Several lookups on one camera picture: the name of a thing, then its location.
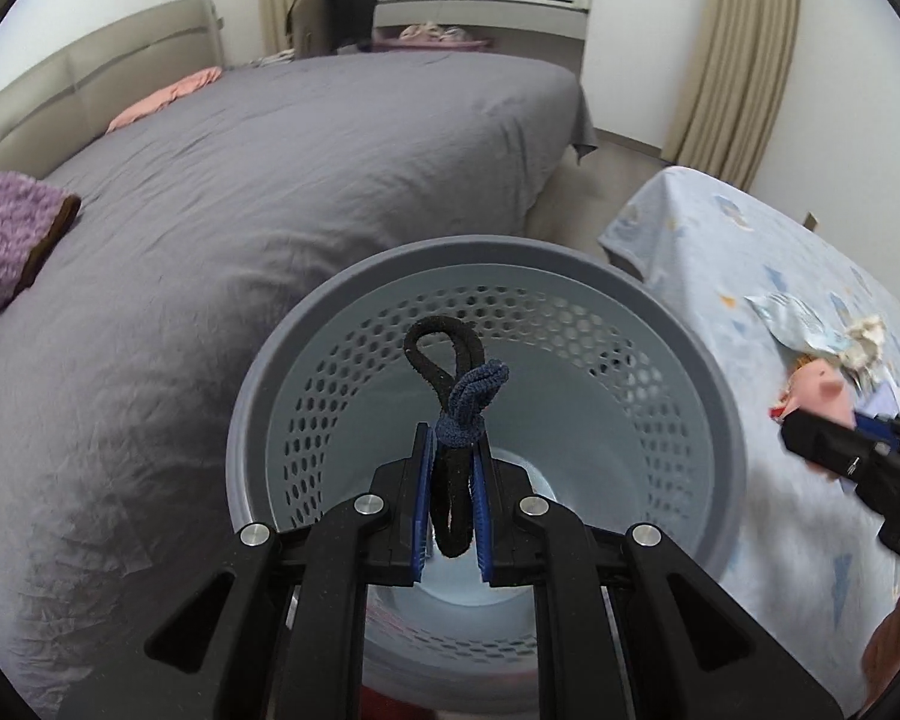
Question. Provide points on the white paper ball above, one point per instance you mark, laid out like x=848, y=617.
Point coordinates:
x=862, y=358

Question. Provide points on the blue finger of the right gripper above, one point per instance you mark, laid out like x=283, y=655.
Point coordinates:
x=877, y=427

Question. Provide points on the beige curtain right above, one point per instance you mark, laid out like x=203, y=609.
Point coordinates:
x=734, y=87

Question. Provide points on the white window desk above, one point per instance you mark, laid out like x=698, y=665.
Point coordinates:
x=528, y=28

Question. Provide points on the beige padded headboard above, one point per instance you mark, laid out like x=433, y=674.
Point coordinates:
x=68, y=100

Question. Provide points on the light blue patterned blanket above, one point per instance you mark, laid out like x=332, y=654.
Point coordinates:
x=807, y=563

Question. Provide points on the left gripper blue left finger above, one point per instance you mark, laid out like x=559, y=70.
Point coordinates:
x=424, y=454

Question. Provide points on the pink pillow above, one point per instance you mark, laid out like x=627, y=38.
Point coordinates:
x=164, y=97

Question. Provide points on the pink clothes pile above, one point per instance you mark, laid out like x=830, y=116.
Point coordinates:
x=431, y=33

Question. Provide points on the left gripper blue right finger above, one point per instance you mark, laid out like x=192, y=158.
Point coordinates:
x=482, y=519

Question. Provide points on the chair with black garment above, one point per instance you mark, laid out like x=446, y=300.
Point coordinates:
x=317, y=28

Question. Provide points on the bed with grey sheet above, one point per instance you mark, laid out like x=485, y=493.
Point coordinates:
x=200, y=228

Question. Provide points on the white blue plastic wrapper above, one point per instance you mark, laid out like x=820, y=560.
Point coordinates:
x=796, y=326

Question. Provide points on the wall socket plate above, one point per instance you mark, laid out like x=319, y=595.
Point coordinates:
x=811, y=220

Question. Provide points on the purple fluffy blanket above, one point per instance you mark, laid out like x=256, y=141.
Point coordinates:
x=34, y=217

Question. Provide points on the pink pig toy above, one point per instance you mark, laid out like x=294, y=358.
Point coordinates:
x=819, y=388

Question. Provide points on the grey perforated trash bin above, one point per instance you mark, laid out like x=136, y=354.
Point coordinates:
x=614, y=463

